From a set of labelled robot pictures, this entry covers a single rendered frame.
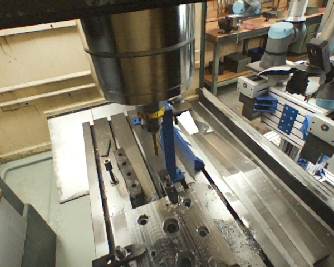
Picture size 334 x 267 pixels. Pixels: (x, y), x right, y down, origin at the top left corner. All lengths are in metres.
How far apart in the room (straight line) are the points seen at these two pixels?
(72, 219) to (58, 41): 0.92
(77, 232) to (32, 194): 0.45
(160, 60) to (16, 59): 1.20
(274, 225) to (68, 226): 0.92
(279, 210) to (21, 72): 1.46
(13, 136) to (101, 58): 1.40
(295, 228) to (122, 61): 0.94
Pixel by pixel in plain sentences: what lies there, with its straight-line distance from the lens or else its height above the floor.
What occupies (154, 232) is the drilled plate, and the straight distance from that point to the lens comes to 0.64.
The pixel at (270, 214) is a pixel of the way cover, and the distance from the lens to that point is 1.02.
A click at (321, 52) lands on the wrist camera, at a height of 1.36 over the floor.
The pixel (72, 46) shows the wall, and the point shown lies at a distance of 1.36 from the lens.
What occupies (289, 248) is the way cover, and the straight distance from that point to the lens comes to 0.99.
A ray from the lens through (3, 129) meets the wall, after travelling 1.63.
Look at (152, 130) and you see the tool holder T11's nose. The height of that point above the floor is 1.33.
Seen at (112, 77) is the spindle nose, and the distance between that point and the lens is 0.28.
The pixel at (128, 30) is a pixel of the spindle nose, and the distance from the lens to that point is 0.25.
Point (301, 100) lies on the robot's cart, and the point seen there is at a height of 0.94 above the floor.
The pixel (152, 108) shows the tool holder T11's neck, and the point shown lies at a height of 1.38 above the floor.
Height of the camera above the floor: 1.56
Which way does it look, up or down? 38 degrees down
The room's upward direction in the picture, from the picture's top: 5 degrees counter-clockwise
